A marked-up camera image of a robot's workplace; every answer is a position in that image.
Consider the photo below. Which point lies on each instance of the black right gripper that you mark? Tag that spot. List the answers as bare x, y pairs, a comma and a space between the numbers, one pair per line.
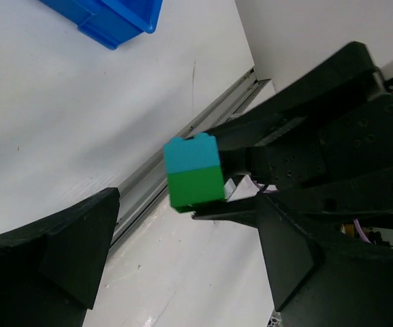
327, 126

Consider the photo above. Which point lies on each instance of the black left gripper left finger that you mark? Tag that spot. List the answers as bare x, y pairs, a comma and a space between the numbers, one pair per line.
50, 270

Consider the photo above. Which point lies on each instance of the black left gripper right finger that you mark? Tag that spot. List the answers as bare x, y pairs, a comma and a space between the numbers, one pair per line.
321, 277

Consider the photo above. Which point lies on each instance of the green and cyan lego stack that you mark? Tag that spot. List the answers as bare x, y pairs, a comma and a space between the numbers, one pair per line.
194, 173

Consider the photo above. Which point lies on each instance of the blue plastic sorting bin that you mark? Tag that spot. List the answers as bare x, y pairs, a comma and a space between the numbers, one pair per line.
110, 22

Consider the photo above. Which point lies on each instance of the aluminium table edge rail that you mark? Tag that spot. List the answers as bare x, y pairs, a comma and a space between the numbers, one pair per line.
147, 186

